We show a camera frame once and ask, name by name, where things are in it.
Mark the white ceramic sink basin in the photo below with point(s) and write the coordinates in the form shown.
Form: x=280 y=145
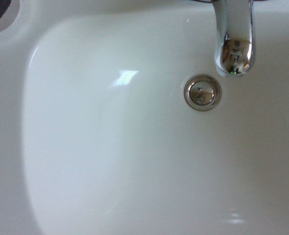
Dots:
x=110 y=147

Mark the chrome sink drain plug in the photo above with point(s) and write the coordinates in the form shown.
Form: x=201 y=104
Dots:
x=202 y=92

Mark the chrome faucet spout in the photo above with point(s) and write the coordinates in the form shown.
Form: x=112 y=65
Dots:
x=235 y=36

